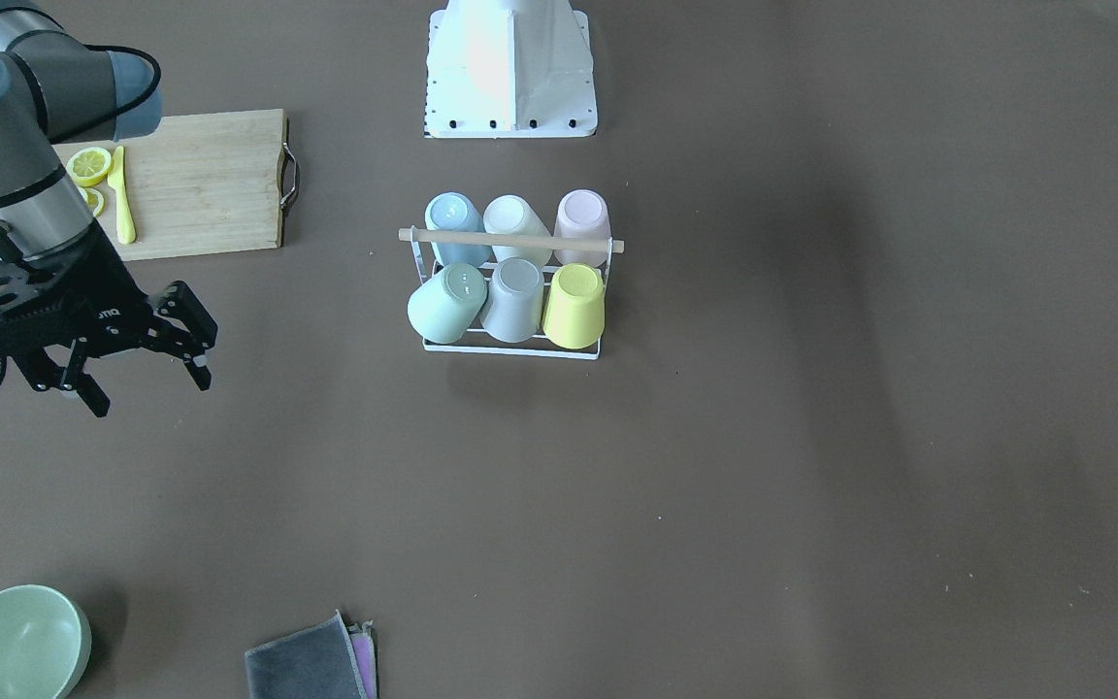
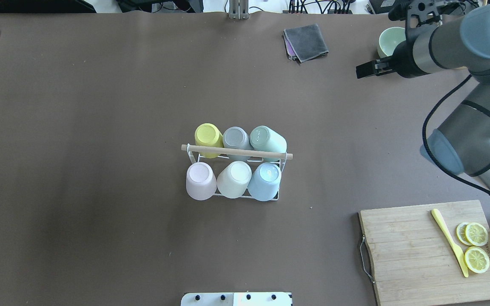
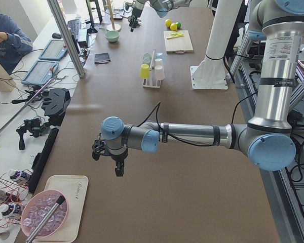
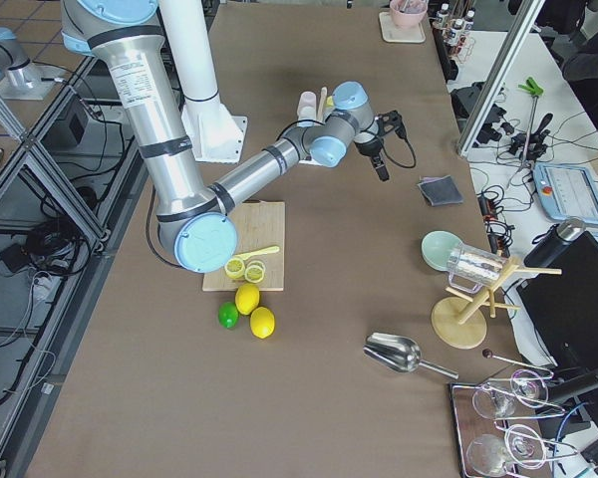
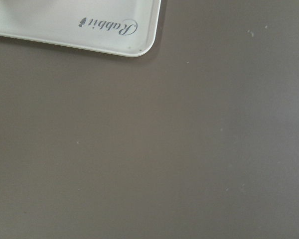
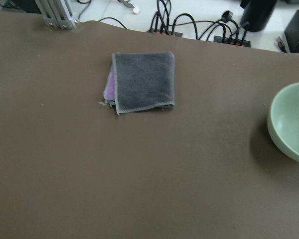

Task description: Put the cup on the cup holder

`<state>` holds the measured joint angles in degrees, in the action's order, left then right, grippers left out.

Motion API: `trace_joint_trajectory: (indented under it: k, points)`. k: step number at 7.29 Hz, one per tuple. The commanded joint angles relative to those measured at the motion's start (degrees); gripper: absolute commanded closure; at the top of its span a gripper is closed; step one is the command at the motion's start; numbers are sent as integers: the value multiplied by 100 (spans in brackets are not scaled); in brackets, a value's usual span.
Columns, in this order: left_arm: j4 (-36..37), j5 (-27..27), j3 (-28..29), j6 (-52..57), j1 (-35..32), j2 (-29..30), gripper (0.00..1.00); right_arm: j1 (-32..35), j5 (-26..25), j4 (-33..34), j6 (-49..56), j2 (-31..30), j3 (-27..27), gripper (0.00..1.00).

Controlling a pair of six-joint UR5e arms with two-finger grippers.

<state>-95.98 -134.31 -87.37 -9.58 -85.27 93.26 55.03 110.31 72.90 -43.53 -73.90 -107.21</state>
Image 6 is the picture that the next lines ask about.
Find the grey folded cloth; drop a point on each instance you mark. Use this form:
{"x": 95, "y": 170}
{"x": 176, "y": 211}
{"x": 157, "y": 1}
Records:
{"x": 140, "y": 81}

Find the mint green bowl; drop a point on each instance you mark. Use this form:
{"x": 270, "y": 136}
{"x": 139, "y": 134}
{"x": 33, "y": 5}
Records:
{"x": 283, "y": 121}

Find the black water bottle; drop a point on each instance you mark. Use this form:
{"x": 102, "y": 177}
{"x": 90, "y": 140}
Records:
{"x": 256, "y": 14}

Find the aluminium frame post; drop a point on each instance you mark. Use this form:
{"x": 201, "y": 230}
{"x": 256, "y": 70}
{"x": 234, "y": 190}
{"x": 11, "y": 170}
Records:
{"x": 58, "y": 13}

